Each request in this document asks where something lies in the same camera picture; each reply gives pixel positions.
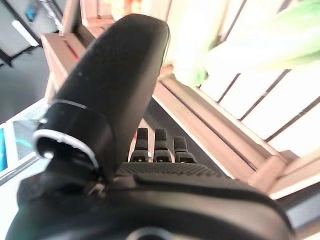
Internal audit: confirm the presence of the pale green leafy vegetable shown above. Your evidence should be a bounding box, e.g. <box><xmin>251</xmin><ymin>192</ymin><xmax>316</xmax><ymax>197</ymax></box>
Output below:
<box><xmin>192</xmin><ymin>0</ymin><xmax>320</xmax><ymax>86</ymax></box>

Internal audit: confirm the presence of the black metal rack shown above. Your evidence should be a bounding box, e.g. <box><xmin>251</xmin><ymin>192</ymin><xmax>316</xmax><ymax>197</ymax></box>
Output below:
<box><xmin>0</xmin><ymin>0</ymin><xmax>66</xmax><ymax>67</ymax></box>

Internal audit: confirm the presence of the white box with blue print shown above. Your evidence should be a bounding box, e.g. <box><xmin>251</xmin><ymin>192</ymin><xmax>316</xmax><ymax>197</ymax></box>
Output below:
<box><xmin>0</xmin><ymin>98</ymin><xmax>55</xmax><ymax>186</ymax></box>

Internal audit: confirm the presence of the wooden slatted shelf frame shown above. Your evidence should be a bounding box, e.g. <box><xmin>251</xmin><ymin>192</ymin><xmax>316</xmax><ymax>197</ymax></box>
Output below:
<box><xmin>41</xmin><ymin>0</ymin><xmax>320</xmax><ymax>198</ymax></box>

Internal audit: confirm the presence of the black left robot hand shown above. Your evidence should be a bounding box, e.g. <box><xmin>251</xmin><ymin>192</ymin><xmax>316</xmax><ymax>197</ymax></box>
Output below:
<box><xmin>4</xmin><ymin>13</ymin><xmax>296</xmax><ymax>240</ymax></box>

